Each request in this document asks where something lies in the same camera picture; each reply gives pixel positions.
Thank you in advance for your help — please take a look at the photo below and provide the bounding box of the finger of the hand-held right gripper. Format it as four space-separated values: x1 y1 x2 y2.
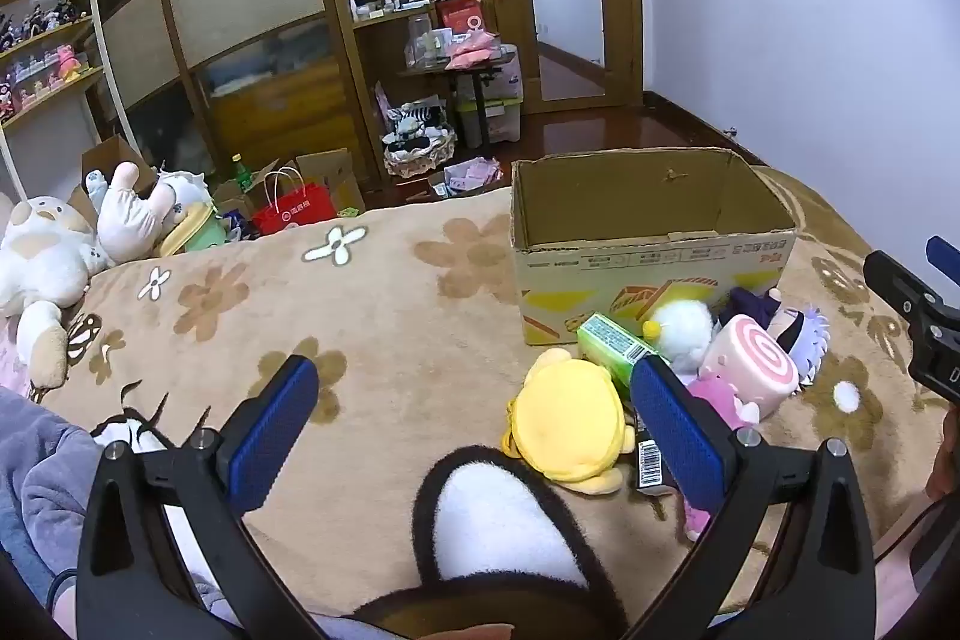
925 235 960 275
861 248 944 315

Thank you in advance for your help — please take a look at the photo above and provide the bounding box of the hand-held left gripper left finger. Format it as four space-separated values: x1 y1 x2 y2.
75 353 332 640

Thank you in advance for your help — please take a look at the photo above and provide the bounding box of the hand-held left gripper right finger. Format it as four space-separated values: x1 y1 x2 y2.
628 355 878 640

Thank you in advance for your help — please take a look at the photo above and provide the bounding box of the pink swirl roll plush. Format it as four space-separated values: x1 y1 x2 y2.
697 314 802 420

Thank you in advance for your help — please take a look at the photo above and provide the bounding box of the green tissue packet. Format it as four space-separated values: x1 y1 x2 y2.
576 311 672 397

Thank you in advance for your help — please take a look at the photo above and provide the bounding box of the printed cardboard box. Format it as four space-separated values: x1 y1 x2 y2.
510 147 797 347

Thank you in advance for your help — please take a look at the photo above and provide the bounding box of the person's right hand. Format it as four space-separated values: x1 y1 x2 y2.
926 407 960 500

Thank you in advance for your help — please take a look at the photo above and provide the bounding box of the black barcode packet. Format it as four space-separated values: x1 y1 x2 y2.
634 411 676 497

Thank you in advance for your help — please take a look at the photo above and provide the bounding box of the purple hair plush doll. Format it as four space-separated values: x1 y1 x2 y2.
765 302 832 393

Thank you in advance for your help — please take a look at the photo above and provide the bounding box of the white fluffy plush toy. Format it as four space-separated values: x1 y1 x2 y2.
643 299 715 375

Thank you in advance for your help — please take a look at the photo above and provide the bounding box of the dark purple plush toy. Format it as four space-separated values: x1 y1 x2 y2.
720 286 781 330

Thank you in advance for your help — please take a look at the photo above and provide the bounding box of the green yellow plush toy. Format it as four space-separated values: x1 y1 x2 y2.
154 169 230 259

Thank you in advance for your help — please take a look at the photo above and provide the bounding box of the red paper bag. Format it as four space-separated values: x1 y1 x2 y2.
251 166 338 236

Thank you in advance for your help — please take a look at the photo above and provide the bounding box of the person's grey clothing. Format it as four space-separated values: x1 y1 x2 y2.
0 385 106 588

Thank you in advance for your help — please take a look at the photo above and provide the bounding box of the open brown cardboard box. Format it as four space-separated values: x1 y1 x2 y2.
214 160 282 221
71 136 158 214
296 149 367 214

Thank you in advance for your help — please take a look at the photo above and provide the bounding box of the white pink plush toy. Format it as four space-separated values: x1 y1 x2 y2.
84 161 181 262

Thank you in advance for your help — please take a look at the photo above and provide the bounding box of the large white plush dog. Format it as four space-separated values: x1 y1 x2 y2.
0 196 113 390

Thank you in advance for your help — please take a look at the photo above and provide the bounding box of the wicker basket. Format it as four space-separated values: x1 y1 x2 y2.
382 126 458 180

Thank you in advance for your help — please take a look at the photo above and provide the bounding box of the zebra plush toy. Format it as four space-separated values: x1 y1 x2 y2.
386 96 447 142

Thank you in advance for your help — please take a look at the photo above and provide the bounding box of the white plastic storage bin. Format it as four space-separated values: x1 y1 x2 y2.
454 85 522 146

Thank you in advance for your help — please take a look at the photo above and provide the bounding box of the wooden corner shelf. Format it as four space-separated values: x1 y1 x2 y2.
311 0 451 176

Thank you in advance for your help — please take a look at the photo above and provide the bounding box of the white rod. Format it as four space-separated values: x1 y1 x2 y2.
86 0 140 165

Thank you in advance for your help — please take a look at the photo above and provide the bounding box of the small black table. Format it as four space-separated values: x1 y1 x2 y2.
397 51 518 150

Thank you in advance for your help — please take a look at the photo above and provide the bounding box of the clear plastic container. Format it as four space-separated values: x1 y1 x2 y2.
405 14 451 71

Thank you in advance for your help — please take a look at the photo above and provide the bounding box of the wooden shelf unit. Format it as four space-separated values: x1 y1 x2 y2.
60 0 391 191

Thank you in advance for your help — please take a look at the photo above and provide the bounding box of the pink cloth bag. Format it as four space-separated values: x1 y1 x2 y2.
444 29 502 71

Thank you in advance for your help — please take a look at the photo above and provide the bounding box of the wooden figure shelf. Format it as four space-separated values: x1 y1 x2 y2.
0 0 113 139

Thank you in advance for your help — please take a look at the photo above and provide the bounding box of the red box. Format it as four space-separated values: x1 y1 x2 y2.
435 0 485 37

